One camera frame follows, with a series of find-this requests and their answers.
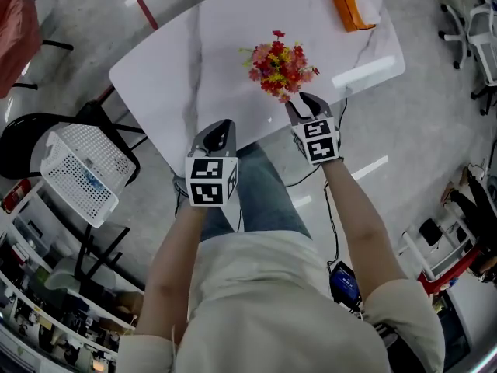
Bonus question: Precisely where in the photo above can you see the white cluttered shelf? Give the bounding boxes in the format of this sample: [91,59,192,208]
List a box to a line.
[0,180,137,368]

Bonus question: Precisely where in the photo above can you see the red and yellow flower bouquet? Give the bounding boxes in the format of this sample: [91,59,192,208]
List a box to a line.
[238,30,321,104]

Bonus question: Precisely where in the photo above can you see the person's cream shirt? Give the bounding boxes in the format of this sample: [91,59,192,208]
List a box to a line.
[116,230,446,373]

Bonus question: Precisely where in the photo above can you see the orange tissue box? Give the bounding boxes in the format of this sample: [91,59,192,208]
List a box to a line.
[330,0,382,33]

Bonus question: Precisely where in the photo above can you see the person's right forearm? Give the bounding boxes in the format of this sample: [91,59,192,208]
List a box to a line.
[321,157,409,301]

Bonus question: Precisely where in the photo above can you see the person's blue jeans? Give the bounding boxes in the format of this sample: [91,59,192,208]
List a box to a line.
[197,142,312,244]

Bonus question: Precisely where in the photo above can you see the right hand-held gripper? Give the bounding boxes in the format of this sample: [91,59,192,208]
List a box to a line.
[284,92,342,166]

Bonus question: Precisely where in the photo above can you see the white perforated plastic basket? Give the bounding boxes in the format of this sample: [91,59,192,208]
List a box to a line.
[40,123,137,228]

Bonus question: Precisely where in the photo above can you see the black device with blue screen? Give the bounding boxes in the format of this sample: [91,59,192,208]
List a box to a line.
[328,260,363,313]

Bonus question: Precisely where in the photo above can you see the person's left forearm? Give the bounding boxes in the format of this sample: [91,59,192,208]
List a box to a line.
[134,204,207,338]

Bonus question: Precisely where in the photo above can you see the white metal rack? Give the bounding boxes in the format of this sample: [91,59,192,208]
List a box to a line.
[396,214,479,283]

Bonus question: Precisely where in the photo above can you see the black cable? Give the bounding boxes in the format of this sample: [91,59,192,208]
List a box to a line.
[285,98,349,266]

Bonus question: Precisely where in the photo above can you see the white marble table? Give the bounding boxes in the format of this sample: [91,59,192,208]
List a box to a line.
[108,0,407,178]

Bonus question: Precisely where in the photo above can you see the white office chair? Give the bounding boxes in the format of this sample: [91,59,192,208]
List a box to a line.
[437,2,497,117]

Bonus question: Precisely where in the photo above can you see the black chair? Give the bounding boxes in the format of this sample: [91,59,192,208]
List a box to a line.
[0,99,149,181]

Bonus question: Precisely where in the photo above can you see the black metal stool frame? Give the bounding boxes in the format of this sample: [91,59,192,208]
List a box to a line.
[72,224,132,284]

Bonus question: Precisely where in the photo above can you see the red canister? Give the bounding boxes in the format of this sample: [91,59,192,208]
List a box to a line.
[1,178,32,214]

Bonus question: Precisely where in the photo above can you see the chair with red cloth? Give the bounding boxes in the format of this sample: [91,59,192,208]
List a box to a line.
[0,0,75,99]

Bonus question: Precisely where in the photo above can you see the red plastic stool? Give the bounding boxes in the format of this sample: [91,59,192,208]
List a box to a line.
[416,246,485,297]

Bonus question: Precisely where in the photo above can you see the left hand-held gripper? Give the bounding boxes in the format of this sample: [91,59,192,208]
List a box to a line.
[185,119,239,209]

